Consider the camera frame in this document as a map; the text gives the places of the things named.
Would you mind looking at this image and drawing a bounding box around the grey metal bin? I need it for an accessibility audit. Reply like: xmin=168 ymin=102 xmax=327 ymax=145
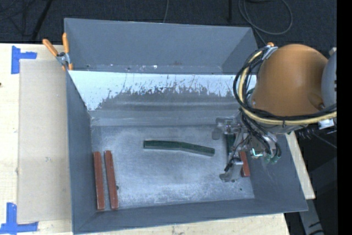
xmin=63 ymin=18 xmax=309 ymax=235

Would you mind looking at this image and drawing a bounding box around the red-brown flat block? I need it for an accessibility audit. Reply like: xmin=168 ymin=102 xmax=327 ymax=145
xmin=238 ymin=151 xmax=251 ymax=178
xmin=103 ymin=150 xmax=120 ymax=210
xmin=92 ymin=151 xmax=106 ymax=211

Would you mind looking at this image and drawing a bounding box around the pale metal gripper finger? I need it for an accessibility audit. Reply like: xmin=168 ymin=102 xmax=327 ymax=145
xmin=211 ymin=116 xmax=242 ymax=141
xmin=219 ymin=160 xmax=245 ymax=183

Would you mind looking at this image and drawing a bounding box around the pale flat board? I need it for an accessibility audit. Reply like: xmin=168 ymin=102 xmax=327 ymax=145
xmin=16 ymin=59 xmax=73 ymax=225

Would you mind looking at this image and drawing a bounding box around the dark green flat block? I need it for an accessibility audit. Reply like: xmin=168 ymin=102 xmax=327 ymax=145
xmin=178 ymin=141 xmax=216 ymax=157
xmin=225 ymin=134 xmax=235 ymax=160
xmin=143 ymin=140 xmax=183 ymax=151

